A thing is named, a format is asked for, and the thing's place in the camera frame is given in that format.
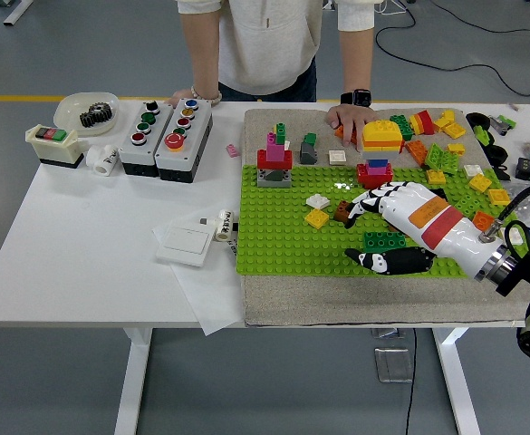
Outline person's left hand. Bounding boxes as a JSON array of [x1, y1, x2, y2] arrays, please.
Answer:
[[324, 101, 375, 151]]

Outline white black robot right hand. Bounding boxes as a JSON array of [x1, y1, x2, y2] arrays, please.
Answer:
[[342, 180, 504, 278]]

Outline person's right hand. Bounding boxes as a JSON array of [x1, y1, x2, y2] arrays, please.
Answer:
[[162, 88, 201, 109]]

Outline dark green long brick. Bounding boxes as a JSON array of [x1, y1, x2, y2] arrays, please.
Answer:
[[362, 230, 409, 253]]

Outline orange long brick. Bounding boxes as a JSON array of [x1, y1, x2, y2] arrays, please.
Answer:
[[334, 125, 364, 146], [404, 139, 430, 167], [471, 210, 496, 231]]

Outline lime green long brick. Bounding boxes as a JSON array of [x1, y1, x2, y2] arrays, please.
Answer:
[[454, 195, 482, 218]]

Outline burger-shaped multicolour brick tower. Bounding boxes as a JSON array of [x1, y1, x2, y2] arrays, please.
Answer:
[[355, 118, 405, 190]]

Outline grey slope brick green top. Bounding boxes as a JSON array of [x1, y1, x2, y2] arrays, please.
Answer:
[[298, 131, 320, 166]]

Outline dark green chunky brick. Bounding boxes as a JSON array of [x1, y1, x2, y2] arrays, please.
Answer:
[[389, 113, 414, 140]]

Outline red yellow orange curved bricks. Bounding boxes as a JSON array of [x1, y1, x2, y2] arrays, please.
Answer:
[[408, 109, 437, 136]]

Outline red pink grey brick tower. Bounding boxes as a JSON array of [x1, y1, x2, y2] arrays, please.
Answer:
[[255, 121, 294, 189]]

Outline yellow brick pair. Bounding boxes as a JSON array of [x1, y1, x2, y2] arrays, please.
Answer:
[[433, 109, 457, 131]]

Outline green studded baseplate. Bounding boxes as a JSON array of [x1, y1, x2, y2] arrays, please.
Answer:
[[236, 163, 530, 279]]

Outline black wrist watch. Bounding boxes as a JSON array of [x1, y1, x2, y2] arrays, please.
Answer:
[[339, 88, 373, 108]]

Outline grey emergency-stop control box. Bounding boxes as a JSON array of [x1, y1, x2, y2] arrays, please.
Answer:
[[154, 97, 214, 184]]

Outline lime green flat plate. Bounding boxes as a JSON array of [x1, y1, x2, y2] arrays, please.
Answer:
[[423, 142, 447, 171], [438, 150, 460, 176]]

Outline grey four-button control box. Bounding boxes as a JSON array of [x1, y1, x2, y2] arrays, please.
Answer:
[[117, 100, 175, 177]]

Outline black metal gear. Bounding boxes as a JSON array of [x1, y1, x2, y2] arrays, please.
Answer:
[[79, 101, 114, 129]]

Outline clear plastic bag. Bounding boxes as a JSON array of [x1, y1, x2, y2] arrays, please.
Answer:
[[502, 180, 530, 227]]

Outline person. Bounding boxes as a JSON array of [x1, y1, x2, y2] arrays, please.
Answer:
[[162, 0, 377, 151]]

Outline white pipe tee fitting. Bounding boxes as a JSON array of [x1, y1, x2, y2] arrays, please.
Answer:
[[85, 143, 120, 176]]

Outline black tape roll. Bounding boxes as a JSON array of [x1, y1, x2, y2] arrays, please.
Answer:
[[466, 111, 492, 131]]

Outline white plastic bowl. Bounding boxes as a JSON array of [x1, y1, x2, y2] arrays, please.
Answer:
[[53, 92, 120, 137]]

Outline green and grey clip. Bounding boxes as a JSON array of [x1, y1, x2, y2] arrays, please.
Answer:
[[489, 113, 517, 136]]

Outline grey-brown mat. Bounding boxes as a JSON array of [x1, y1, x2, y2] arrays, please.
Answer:
[[242, 107, 530, 328]]

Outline white labelled tube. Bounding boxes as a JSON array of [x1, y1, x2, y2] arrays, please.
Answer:
[[214, 208, 235, 242]]

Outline white table leg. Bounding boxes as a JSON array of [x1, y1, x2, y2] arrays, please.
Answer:
[[431, 326, 481, 435], [112, 326, 153, 435]]

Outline white distant table foot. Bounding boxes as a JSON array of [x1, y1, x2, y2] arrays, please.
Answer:
[[2, 0, 34, 26]]

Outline white paper sheet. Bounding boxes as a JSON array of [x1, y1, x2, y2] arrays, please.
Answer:
[[151, 224, 246, 337]]

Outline beaded bracelet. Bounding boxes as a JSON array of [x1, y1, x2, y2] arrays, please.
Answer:
[[189, 84, 224, 102]]

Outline black ring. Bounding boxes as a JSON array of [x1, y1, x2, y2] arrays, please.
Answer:
[[485, 144, 510, 165]]

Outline long black floor cable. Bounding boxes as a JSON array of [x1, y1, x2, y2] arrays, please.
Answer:
[[374, 0, 530, 110]]

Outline white floor cable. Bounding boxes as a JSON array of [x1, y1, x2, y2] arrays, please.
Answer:
[[375, 0, 409, 15]]

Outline black power cable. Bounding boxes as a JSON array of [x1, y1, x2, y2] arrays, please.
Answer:
[[403, 326, 418, 435]]

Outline cream red-green switch box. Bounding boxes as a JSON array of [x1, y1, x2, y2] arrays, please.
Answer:
[[24, 124, 86, 169]]

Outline white wall switch plate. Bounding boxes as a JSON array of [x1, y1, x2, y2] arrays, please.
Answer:
[[155, 225, 215, 268]]

